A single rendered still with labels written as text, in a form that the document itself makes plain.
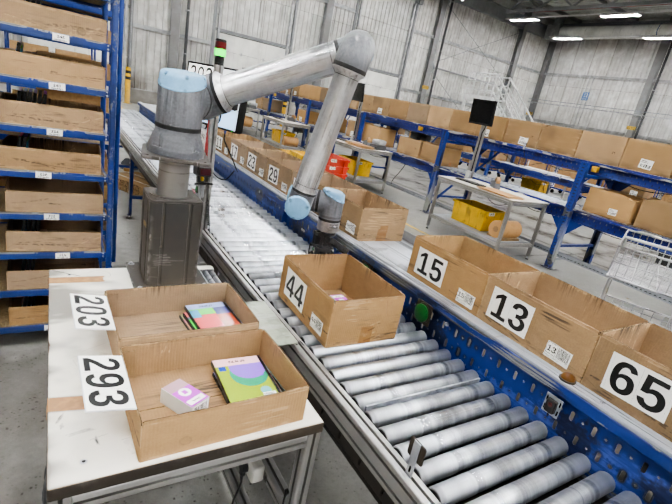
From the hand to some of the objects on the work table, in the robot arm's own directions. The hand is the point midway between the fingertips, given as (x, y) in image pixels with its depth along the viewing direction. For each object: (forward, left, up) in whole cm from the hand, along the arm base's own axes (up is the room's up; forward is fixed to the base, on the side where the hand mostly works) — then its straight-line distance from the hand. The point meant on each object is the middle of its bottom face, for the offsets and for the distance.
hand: (322, 275), depth 189 cm
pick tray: (-52, -68, -5) cm, 86 cm away
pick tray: (-58, -37, -6) cm, 69 cm away
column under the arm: (-61, +6, -7) cm, 62 cm away
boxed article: (-59, -71, -4) cm, 92 cm away
